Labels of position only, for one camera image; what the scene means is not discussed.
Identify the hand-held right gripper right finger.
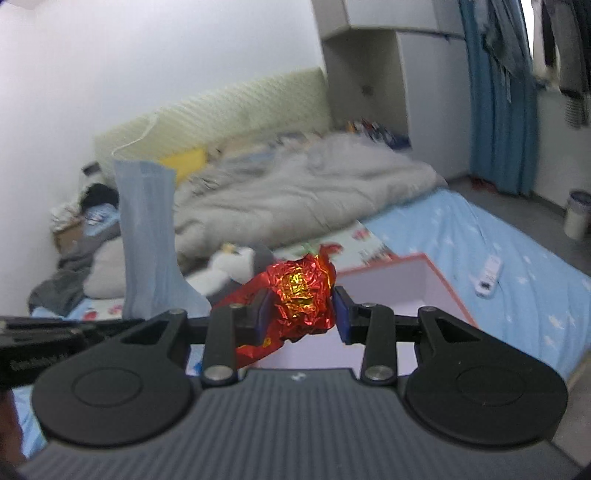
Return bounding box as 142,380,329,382
333,285,481,387

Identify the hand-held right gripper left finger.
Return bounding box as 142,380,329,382
121,288,274,387

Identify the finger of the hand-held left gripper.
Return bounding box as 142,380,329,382
82,318,147,343

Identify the red foil wrapper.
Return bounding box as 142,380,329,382
210,244,340,371

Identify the pink box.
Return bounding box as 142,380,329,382
252,253,481,370

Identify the blue face mask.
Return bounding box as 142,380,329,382
111,115,212,321

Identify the white pillow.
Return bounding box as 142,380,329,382
85,240,127,298

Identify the grey penguin plush toy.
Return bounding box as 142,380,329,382
185,244,274,296

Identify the dark grey blanket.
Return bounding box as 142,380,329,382
28,222,125,315

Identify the white patterned cloth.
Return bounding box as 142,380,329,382
50,199,85,232

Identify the grey duvet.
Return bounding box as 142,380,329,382
173,134,448,259

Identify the white remote control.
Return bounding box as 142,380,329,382
475,254,503,297

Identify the yellow pillow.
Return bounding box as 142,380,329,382
159,147,208,183

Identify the blue star bedsheet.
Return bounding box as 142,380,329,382
362,189,591,386

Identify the pile of colourful small items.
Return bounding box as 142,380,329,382
344,117,411,149

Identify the cream padded headboard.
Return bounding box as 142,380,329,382
95,67,331,185

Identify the white wardrobe cabinet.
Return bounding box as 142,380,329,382
311,0,472,181

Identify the white trash bin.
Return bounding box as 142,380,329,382
563,190,591,241

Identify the blue curtain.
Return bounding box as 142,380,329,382
459,0,541,197

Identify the hanging denim garment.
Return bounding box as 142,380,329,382
480,0,532,88

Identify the hanging dark striped garment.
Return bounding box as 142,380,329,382
531,0,591,130

